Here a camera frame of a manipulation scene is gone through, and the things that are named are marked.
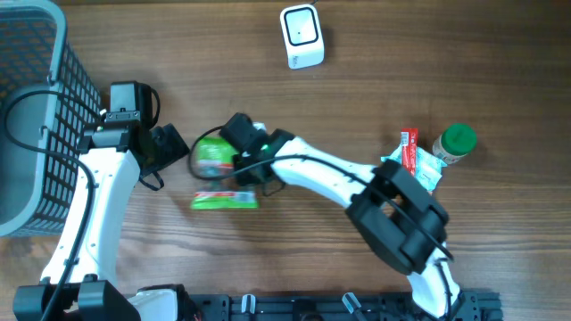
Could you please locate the teal wipes packet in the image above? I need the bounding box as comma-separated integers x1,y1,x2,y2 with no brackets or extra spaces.
380,143,449,193

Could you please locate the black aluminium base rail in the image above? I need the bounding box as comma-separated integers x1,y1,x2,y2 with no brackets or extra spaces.
190,291,504,321

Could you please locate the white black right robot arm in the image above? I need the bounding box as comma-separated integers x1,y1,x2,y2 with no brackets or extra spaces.
219,113,460,320

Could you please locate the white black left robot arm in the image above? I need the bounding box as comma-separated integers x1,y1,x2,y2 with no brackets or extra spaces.
12,81,195,320

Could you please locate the white barcode scanner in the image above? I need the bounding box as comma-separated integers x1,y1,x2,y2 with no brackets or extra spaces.
280,4,325,70

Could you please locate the green gummy candy bag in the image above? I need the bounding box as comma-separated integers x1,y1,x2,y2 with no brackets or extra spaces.
189,136,260,210

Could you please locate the red snack stick packet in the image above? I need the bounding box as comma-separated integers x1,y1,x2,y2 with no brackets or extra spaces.
401,128,418,176

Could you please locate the grey plastic mesh basket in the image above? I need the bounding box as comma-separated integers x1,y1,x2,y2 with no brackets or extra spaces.
1,1,102,237

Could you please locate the green lid spread jar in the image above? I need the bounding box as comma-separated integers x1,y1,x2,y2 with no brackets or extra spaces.
432,123,477,165

